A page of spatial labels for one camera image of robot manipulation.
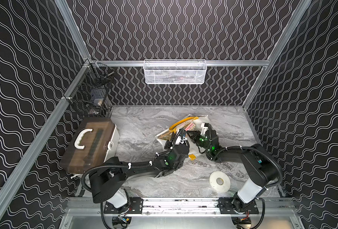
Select brown lidded storage box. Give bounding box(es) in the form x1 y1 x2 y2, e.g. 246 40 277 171
59 117 119 175

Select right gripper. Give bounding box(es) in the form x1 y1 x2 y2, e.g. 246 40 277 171
186 129 211 153

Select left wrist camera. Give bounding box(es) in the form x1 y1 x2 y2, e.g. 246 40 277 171
175 128 187 145

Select black wire wall basket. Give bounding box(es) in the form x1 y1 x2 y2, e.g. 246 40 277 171
64 59 116 117

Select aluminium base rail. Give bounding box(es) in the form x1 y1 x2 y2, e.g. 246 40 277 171
59 197 304 229

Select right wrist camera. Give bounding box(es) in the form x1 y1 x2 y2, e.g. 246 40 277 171
201 123 212 135

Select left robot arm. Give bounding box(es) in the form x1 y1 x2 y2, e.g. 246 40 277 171
81 139 190 210

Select white tote bag yellow handles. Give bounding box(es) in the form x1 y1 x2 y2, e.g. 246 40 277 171
156 114 211 161

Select white tape roll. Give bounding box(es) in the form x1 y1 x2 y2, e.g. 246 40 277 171
209 171 231 193

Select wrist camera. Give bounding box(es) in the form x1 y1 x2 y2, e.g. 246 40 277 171
175 128 187 145
201 123 212 135

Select white wire wall basket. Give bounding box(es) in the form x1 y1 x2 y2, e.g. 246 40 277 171
143 59 207 85

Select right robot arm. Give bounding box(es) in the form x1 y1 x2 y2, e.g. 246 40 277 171
188 130 283 213

